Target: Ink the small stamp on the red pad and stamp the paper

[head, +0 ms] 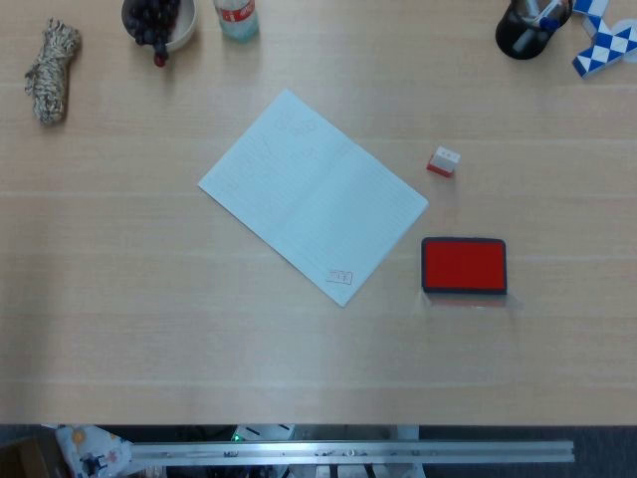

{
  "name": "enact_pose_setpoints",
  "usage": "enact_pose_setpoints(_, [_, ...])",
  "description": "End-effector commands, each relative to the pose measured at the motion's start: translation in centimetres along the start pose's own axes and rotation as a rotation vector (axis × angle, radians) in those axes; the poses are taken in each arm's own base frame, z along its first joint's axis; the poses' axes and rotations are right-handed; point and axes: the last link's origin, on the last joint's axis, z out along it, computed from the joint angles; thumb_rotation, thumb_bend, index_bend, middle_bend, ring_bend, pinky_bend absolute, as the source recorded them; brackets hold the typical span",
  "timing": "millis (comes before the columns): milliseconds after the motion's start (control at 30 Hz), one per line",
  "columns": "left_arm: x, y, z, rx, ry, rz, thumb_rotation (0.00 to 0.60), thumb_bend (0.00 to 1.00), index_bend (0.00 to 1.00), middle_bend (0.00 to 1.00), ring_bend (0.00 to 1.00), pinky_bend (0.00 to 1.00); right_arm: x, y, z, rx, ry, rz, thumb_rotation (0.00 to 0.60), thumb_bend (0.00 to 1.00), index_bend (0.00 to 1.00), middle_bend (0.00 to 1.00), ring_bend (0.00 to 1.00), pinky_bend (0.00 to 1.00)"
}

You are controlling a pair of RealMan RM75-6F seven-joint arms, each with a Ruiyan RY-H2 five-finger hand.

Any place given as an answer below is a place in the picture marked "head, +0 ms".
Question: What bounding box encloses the red ink pad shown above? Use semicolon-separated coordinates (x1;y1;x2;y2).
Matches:
415;236;524;311

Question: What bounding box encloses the aluminium rail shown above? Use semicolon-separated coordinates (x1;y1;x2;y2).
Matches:
129;439;577;467

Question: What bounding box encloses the patterned white cloth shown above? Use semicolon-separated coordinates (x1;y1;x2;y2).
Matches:
54;425;134;478

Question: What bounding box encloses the black mesh pen holder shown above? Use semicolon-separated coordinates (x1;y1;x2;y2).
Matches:
495;0;573;61

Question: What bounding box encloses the dark grape bunch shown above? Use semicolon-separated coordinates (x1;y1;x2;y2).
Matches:
122;0;181;69

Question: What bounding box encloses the beige and black rope bundle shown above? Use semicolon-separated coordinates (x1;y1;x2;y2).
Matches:
24;18;83;125

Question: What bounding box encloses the white device with green light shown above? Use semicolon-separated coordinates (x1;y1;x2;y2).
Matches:
231;424;295;444

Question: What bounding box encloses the blue capped marker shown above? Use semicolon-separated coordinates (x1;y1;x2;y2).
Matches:
534;0;566;32

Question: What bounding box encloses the red and white stamp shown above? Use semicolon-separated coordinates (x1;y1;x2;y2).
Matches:
425;145;462;178

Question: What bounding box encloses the white lined notebook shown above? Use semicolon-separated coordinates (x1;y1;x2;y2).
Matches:
197;89;430;309

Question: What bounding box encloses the clear plastic cola bottle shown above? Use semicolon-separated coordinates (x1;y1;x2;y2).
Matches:
213;0;261;43

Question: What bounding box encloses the blue and white snake puzzle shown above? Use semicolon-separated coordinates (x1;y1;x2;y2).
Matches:
570;0;637;80

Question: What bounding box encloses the brown cardboard box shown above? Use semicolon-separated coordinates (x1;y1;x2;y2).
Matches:
0;435;57;478

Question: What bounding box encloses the beige bowl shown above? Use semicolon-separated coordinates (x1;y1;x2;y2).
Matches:
121;0;198;54

